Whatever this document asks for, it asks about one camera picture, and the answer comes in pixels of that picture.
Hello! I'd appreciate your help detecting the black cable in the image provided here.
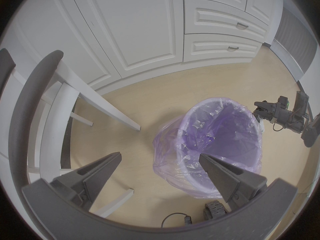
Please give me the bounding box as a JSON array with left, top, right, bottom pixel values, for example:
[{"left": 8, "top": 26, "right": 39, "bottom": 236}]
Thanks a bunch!
[{"left": 161, "top": 212, "right": 193, "bottom": 229}]

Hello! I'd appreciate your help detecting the white wardrobe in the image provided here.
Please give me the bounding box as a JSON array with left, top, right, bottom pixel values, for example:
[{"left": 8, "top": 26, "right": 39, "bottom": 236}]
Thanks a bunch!
[{"left": 15, "top": 0, "right": 283, "bottom": 96}]

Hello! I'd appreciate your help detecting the white trash bin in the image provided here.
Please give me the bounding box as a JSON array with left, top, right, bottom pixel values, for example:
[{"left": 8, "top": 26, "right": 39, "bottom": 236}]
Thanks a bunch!
[{"left": 176, "top": 98, "right": 262, "bottom": 192}]

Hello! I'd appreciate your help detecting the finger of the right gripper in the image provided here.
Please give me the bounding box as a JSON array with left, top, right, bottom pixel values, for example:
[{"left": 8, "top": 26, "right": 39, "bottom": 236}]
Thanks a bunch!
[
  {"left": 252, "top": 109, "right": 272, "bottom": 121},
  {"left": 254, "top": 100, "right": 273, "bottom": 110}
]

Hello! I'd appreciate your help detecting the purple plastic bag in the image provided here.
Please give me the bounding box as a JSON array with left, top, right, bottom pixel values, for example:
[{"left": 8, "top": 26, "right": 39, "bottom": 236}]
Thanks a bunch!
[{"left": 152, "top": 98, "right": 263, "bottom": 199}]

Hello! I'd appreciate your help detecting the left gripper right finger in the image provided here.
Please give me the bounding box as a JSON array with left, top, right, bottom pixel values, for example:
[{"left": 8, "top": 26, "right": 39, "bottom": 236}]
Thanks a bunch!
[{"left": 199, "top": 153, "right": 268, "bottom": 204}]

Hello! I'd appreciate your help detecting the grey curtain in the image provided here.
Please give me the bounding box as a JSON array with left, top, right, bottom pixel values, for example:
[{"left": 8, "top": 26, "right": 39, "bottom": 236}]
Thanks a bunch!
[{"left": 274, "top": 8, "right": 318, "bottom": 73}]

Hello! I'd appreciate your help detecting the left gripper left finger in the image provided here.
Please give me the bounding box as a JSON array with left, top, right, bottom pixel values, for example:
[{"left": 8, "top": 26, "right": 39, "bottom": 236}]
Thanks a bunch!
[{"left": 51, "top": 152, "right": 122, "bottom": 212}]

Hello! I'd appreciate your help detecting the grey white chair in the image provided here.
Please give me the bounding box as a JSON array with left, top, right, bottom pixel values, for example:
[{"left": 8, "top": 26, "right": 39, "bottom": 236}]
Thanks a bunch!
[{"left": 0, "top": 48, "right": 141, "bottom": 218}]

